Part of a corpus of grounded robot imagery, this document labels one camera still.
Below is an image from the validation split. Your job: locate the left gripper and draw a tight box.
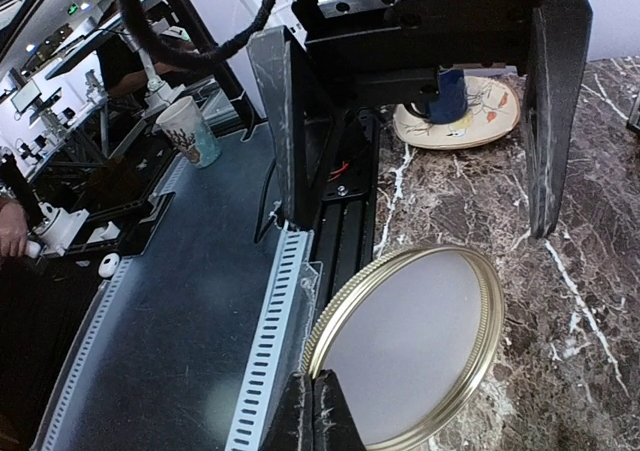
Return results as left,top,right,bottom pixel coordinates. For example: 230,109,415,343
292,0,593,239

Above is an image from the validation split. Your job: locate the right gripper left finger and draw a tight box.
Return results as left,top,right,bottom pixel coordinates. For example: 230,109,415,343
262,373,314,451

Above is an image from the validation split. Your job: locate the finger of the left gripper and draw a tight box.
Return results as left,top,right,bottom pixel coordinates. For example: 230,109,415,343
247,26,360,231

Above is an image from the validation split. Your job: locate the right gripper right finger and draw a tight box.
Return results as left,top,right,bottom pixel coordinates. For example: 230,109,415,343
312,370,366,451

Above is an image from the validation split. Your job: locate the white jar lid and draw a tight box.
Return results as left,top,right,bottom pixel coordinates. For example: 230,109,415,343
302,246,505,450

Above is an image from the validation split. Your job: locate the operator hand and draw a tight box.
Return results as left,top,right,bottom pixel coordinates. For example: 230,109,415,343
0,197,28,258

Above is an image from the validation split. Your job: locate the cream floral plate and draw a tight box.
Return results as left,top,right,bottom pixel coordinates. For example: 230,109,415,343
393,76,520,150

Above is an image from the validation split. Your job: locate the dark blue mug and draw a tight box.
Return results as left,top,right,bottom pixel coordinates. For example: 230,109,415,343
405,69,469,124

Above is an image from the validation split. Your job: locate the patterned paper cup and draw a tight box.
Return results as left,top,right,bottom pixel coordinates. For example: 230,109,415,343
156,96,221,169

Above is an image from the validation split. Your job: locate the white slotted cable duct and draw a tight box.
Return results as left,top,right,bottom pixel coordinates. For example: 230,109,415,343
35,149,306,450

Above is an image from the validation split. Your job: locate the left black frame post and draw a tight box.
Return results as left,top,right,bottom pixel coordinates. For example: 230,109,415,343
167,0,261,132

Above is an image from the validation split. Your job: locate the white teleoperation handle device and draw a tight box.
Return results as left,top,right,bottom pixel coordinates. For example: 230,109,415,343
25,202,123,260

